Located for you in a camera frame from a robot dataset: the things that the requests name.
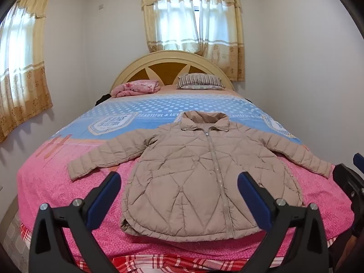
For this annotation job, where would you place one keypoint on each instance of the beige quilted puffer jacket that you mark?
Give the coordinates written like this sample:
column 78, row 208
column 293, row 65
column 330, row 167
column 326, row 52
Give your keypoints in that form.
column 184, row 182

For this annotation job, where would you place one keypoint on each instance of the cream arched wooden headboard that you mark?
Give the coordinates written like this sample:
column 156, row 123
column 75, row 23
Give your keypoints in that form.
column 136, row 68

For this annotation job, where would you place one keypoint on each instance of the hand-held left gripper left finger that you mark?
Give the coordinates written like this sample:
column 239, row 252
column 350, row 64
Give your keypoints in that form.
column 105, row 202

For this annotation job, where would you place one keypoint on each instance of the pink floral folded blanket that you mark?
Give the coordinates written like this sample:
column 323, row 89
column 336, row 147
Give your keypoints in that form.
column 136, row 88

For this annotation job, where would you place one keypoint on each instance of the black object beside bed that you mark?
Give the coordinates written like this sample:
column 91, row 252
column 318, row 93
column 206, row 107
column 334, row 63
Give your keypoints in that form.
column 103, row 99

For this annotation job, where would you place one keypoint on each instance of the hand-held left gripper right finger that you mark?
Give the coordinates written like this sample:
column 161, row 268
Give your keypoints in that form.
column 254, row 202

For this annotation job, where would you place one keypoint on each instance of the bed with pink-blue bedspread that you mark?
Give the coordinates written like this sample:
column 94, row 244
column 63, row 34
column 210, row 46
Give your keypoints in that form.
column 57, row 176

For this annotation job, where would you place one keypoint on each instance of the striped pillow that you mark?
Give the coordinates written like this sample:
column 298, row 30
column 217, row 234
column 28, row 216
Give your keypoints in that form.
column 199, row 81

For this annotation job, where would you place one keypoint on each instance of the wide cream patterned window curtain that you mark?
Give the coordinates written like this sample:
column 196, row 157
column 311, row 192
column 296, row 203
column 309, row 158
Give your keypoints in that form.
column 22, row 76

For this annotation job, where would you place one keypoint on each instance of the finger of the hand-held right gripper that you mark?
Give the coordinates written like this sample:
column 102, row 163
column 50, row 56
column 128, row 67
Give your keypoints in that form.
column 359, row 161
column 345, row 179

